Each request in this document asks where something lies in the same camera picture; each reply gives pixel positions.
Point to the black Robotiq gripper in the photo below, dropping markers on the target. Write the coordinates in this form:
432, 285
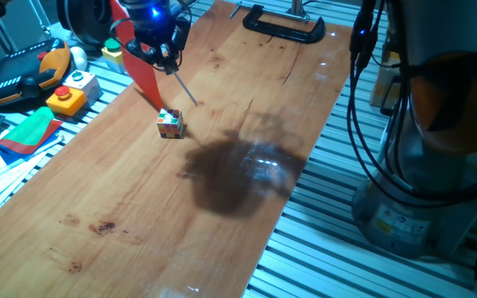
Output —
155, 29

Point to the red flag with white stick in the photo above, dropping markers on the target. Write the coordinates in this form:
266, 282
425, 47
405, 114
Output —
141, 70

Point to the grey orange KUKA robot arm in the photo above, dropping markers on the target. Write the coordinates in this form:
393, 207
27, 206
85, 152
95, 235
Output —
449, 33

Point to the yellow box with green button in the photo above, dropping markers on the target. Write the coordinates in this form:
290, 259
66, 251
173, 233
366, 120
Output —
112, 54

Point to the small Rubik's cube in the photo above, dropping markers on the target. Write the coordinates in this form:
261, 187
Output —
170, 124

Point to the white box with green button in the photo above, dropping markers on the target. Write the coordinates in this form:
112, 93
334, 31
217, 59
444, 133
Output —
85, 85

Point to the black round reel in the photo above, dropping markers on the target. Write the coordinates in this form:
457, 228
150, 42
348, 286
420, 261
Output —
77, 20

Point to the yellow box with red button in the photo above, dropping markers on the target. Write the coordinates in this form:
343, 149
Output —
66, 103

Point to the black C-clamp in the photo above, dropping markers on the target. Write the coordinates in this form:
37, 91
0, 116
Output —
280, 31

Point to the black orange teach pendant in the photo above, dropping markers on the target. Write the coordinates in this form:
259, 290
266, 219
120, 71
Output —
19, 70

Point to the folded green red blue flags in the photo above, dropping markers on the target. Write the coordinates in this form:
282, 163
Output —
27, 132

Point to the orange wooden board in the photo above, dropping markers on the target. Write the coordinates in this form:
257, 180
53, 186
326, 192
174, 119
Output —
222, 232

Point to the tan wooden block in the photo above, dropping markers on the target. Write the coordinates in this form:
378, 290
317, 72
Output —
381, 83

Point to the silver metal post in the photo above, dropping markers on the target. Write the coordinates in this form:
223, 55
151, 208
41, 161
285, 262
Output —
298, 8

